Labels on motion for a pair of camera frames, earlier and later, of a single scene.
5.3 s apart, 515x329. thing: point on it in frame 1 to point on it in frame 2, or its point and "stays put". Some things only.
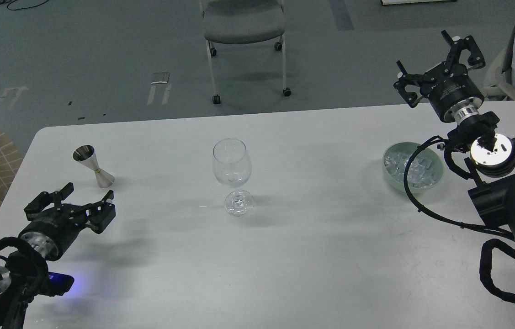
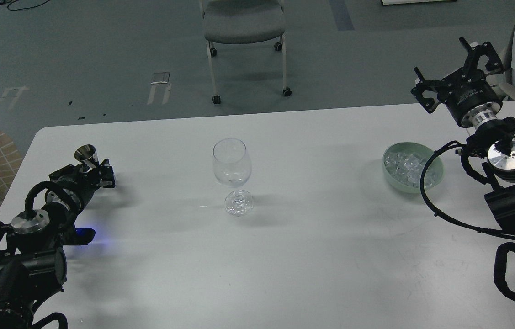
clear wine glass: [232, 162] stays put
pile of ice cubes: [422, 172] stays put
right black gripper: [449, 88] to [468, 88]
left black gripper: [50, 232] to [74, 188]
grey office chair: [238, 22] stays put
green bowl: [424, 171] stays put
